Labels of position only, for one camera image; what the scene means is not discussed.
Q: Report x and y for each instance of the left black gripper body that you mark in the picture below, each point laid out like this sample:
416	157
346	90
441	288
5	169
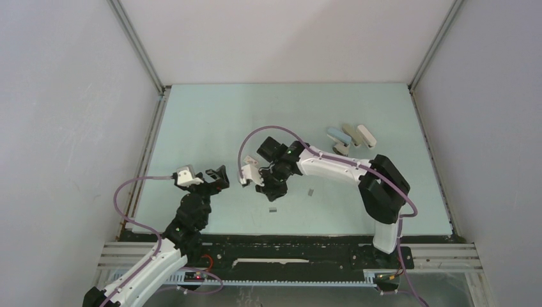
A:
205	190

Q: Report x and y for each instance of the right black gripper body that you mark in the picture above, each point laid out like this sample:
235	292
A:
274	180

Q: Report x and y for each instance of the light blue stapler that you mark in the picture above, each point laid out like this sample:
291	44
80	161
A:
339	136

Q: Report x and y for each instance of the beige brown mini stapler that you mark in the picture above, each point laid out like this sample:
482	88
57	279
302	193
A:
341	149

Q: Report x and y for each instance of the grey white stapler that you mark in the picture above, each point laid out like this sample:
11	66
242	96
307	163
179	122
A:
357	139

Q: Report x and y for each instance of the white staple box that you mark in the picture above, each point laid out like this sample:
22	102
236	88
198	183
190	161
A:
250	160

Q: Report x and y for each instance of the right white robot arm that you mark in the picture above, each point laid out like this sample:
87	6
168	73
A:
381	186

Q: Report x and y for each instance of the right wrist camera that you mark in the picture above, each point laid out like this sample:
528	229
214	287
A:
250	174

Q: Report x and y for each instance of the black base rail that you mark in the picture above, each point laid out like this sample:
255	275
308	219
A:
295	258

